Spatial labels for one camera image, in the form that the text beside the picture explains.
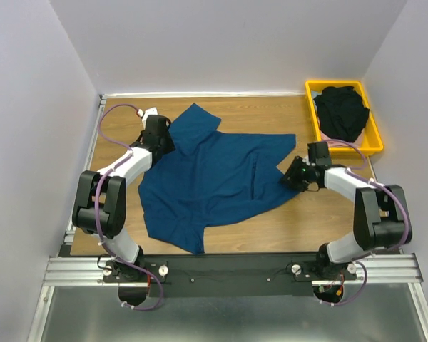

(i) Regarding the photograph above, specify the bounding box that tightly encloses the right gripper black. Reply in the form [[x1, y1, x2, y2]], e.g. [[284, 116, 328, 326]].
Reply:
[[277, 156, 314, 193]]

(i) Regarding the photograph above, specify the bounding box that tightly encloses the blue t shirt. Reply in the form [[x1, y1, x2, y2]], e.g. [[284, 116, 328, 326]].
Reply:
[[138, 103, 298, 254]]

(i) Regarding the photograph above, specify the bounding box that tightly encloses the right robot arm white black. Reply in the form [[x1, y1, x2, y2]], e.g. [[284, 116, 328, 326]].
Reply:
[[280, 140, 412, 279]]

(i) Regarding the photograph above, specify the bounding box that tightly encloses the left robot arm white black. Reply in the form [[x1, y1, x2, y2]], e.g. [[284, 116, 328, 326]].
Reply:
[[72, 113, 175, 281]]

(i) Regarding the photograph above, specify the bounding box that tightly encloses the black t shirt in bin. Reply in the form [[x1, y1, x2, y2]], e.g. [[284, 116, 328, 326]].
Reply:
[[314, 85, 370, 142]]

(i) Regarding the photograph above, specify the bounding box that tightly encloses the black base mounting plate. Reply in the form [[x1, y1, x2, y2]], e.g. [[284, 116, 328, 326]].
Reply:
[[101, 252, 357, 305]]

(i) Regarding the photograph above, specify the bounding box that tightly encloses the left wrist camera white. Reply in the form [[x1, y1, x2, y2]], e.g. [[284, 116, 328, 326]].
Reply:
[[136, 107, 158, 128]]

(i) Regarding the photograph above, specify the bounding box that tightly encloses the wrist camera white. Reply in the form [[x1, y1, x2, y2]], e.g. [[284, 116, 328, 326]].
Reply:
[[307, 141, 332, 166], [136, 107, 158, 128]]

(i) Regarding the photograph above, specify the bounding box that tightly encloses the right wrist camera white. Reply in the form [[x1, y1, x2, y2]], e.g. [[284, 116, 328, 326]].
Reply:
[[307, 141, 332, 166]]

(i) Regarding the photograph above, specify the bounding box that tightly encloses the aluminium frame rail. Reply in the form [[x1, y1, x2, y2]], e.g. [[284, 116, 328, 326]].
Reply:
[[28, 94, 428, 342]]

